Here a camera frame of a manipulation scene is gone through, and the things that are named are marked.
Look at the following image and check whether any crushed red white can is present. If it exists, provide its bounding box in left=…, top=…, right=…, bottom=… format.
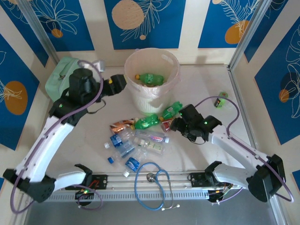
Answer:
left=160, top=118, right=175, bottom=133

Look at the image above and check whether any clear bottle purple label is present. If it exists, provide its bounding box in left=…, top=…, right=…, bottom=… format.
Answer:
left=135, top=130, right=170, bottom=144

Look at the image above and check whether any green bottle orange cap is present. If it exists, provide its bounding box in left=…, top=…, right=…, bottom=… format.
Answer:
left=135, top=73, right=165, bottom=87
left=134, top=114, right=160, bottom=130

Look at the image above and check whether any clear bottle green white label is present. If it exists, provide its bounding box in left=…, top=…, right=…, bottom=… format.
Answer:
left=133, top=137, right=166, bottom=156

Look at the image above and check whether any clear bottle blue label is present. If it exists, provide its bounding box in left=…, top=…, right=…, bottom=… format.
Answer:
left=123, top=150, right=150, bottom=178
left=104, top=130, right=136, bottom=149

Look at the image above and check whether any clear bottle blue cap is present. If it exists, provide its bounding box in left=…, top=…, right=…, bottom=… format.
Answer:
left=107, top=142, right=136, bottom=164

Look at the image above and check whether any white plastic bin with liner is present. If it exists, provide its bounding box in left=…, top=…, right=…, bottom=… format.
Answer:
left=124, top=47, right=181, bottom=115

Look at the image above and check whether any mint green zip pouch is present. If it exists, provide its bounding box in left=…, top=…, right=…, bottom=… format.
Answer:
left=45, top=56, right=80, bottom=102

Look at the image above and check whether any small green can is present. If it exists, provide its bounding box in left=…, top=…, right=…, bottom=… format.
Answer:
left=214, top=91, right=229, bottom=109

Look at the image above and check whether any blue stethoscope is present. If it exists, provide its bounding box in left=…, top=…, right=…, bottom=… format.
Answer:
left=134, top=161, right=181, bottom=211

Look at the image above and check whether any grey metal front panel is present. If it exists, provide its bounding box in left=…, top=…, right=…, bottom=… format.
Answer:
left=23, top=201, right=282, bottom=225

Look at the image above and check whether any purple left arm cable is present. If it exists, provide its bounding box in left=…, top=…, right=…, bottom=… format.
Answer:
left=10, top=60, right=104, bottom=214

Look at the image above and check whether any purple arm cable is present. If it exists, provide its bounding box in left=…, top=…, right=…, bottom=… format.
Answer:
left=194, top=95, right=294, bottom=203
left=10, top=60, right=104, bottom=214

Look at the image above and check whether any aluminium table side rail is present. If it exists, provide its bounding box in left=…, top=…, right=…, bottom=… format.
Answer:
left=9, top=100, right=59, bottom=225
left=227, top=65, right=290, bottom=225

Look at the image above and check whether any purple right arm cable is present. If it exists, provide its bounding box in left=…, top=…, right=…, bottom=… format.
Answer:
left=194, top=95, right=294, bottom=203

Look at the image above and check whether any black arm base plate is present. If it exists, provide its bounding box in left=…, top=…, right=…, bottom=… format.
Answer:
left=189, top=172, right=211, bottom=188
left=65, top=173, right=109, bottom=191

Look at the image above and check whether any aluminium frame post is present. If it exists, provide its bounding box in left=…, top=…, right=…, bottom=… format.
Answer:
left=17, top=0, right=60, bottom=65
left=228, top=0, right=275, bottom=71

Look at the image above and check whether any thin purple base cable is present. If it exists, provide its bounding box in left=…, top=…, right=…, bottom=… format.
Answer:
left=208, top=187, right=242, bottom=206
left=76, top=184, right=103, bottom=210

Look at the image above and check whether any aluminium rail with arm bases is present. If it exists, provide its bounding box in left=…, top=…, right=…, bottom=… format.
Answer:
left=20, top=172, right=249, bottom=192

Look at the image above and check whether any grey slotted cable duct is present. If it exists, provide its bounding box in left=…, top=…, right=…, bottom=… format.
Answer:
left=29, top=190, right=210, bottom=203

